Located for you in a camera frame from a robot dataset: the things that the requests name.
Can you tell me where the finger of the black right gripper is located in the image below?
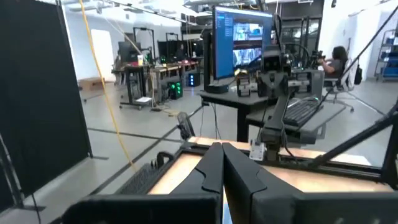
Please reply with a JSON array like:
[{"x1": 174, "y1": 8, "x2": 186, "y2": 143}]
[
  {"x1": 289, "y1": 78, "x2": 312, "y2": 94},
  {"x1": 236, "y1": 73, "x2": 251, "y2": 98}
]

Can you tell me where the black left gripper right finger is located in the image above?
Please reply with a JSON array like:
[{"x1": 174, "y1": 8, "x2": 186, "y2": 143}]
[{"x1": 222, "y1": 142, "x2": 302, "y2": 195}]

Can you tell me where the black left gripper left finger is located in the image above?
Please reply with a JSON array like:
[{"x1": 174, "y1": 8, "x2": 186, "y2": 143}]
[{"x1": 171, "y1": 142, "x2": 224, "y2": 194}]

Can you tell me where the dark computer desk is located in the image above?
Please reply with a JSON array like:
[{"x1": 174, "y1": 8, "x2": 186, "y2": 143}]
[{"x1": 198, "y1": 90, "x2": 271, "y2": 143}]

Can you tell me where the backlit black keyboard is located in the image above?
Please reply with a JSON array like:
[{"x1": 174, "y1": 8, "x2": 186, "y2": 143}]
[{"x1": 282, "y1": 98, "x2": 324, "y2": 128}]

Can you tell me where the person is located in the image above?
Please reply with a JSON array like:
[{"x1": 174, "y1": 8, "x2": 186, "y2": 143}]
[{"x1": 317, "y1": 45, "x2": 349, "y2": 78}]

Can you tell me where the large computer monitor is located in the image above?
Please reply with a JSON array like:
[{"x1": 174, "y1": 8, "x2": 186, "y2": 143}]
[{"x1": 205, "y1": 5, "x2": 274, "y2": 94}]

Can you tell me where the office chair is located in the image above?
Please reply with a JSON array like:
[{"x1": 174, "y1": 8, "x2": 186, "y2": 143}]
[{"x1": 323, "y1": 57, "x2": 358, "y2": 113}]

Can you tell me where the blue-lit computer case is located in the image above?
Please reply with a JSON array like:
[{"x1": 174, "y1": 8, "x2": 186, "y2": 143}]
[{"x1": 187, "y1": 73, "x2": 201, "y2": 88}]

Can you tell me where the black hanging bag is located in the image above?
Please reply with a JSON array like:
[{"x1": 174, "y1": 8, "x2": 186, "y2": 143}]
[{"x1": 353, "y1": 57, "x2": 364, "y2": 85}]

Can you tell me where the green-lit computer case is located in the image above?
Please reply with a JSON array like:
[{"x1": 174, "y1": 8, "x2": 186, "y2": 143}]
[{"x1": 167, "y1": 80, "x2": 184, "y2": 101}]

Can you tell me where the black perforated computer tower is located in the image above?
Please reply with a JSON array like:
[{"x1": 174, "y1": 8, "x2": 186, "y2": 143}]
[{"x1": 114, "y1": 151, "x2": 177, "y2": 196}]

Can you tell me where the wooden workbench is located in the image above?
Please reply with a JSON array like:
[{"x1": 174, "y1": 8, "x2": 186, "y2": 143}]
[{"x1": 111, "y1": 60, "x2": 200, "y2": 110}]

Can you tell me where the metal storage shelf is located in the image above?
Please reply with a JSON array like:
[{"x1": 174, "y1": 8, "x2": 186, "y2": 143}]
[{"x1": 374, "y1": 29, "x2": 398, "y2": 83}]

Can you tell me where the cardboard box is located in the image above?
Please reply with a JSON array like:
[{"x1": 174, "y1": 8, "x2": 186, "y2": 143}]
[{"x1": 77, "y1": 77, "x2": 106, "y2": 93}]

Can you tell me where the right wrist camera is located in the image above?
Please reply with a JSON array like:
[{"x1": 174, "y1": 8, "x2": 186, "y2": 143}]
[{"x1": 261, "y1": 46, "x2": 284, "y2": 73}]

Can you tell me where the white arm base bracket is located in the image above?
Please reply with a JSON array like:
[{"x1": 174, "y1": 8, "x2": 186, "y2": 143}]
[{"x1": 248, "y1": 139, "x2": 267, "y2": 161}]

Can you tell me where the black aluminium frame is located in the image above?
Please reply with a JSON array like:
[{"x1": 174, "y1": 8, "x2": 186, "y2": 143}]
[{"x1": 149, "y1": 4, "x2": 398, "y2": 191}]

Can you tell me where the yellow cable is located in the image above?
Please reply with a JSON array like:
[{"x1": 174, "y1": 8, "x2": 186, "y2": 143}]
[{"x1": 77, "y1": 0, "x2": 137, "y2": 172}]

